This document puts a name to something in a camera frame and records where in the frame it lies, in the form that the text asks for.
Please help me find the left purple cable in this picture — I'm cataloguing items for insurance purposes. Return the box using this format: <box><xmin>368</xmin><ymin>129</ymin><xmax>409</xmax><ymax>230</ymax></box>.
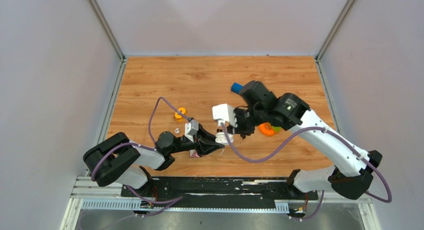
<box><xmin>90</xmin><ymin>96</ymin><xmax>194</xmax><ymax>182</ymax></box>

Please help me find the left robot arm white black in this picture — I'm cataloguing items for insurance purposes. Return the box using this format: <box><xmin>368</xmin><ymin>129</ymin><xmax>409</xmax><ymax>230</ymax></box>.
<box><xmin>82</xmin><ymin>127</ymin><xmax>224</xmax><ymax>197</ymax></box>

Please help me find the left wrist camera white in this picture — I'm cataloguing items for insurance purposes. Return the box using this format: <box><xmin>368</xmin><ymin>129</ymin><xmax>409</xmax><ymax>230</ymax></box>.
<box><xmin>184</xmin><ymin>119</ymin><xmax>199</xmax><ymax>143</ymax></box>

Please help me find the yellow traffic light toy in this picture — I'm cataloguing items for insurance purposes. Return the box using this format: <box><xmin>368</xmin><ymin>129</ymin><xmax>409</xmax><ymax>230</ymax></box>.
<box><xmin>174</xmin><ymin>107</ymin><xmax>187</xmax><ymax>121</ymax></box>

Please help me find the red playing card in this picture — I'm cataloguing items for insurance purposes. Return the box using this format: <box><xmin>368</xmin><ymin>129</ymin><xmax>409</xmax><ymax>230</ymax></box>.
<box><xmin>189</xmin><ymin>150</ymin><xmax>203</xmax><ymax>158</ymax></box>

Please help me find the white earbud charging case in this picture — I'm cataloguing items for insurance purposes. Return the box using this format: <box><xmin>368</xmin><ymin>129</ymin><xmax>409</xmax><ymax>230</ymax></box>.
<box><xmin>215</xmin><ymin>134</ymin><xmax>234</xmax><ymax>145</ymax></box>

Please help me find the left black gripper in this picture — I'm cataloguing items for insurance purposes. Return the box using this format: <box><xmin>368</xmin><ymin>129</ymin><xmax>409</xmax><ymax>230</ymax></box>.
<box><xmin>169</xmin><ymin>125</ymin><xmax>225</xmax><ymax>157</ymax></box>

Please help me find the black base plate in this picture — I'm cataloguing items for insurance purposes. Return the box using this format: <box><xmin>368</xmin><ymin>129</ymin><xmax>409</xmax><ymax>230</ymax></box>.
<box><xmin>136</xmin><ymin>177</ymin><xmax>318</xmax><ymax>209</ymax></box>

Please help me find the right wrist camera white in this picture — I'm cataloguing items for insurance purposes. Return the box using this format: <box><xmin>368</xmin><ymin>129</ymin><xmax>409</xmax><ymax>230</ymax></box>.
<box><xmin>212</xmin><ymin>103</ymin><xmax>238</xmax><ymax>127</ymax></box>

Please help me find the orange ring toy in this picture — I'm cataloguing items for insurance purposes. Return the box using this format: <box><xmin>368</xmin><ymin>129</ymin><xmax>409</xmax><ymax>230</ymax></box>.
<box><xmin>258</xmin><ymin>123</ymin><xmax>276</xmax><ymax>137</ymax></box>

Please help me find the blue toy brick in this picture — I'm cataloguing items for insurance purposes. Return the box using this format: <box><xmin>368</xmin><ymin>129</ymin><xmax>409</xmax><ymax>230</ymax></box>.
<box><xmin>230</xmin><ymin>82</ymin><xmax>243</xmax><ymax>94</ymax></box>

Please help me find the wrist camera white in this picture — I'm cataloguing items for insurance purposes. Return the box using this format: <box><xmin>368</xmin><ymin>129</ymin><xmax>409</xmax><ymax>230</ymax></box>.
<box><xmin>212</xmin><ymin>103</ymin><xmax>238</xmax><ymax>127</ymax></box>
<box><xmin>184</xmin><ymin>119</ymin><xmax>199</xmax><ymax>143</ymax></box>

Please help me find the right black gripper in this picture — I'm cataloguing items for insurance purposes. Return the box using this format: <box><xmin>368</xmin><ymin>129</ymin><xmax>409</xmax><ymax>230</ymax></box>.
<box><xmin>226</xmin><ymin>105</ymin><xmax>267</xmax><ymax>134</ymax></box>

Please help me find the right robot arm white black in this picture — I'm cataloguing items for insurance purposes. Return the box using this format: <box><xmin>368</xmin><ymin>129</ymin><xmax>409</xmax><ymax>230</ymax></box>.
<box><xmin>212</xmin><ymin>80</ymin><xmax>382</xmax><ymax>200</ymax></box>

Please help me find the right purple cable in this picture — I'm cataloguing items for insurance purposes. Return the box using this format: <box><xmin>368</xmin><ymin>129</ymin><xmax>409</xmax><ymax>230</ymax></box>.
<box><xmin>221</xmin><ymin>122</ymin><xmax>393</xmax><ymax>204</ymax></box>

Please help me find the slotted cable duct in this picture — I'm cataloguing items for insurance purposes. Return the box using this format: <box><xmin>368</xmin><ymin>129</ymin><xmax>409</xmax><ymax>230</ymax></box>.
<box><xmin>81</xmin><ymin>199</ymin><xmax>291</xmax><ymax>213</ymax></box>

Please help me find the purple cable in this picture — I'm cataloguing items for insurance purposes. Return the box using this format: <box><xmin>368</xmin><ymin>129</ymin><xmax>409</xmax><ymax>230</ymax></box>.
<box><xmin>90</xmin><ymin>96</ymin><xmax>194</xmax><ymax>182</ymax></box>
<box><xmin>221</xmin><ymin>122</ymin><xmax>393</xmax><ymax>204</ymax></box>

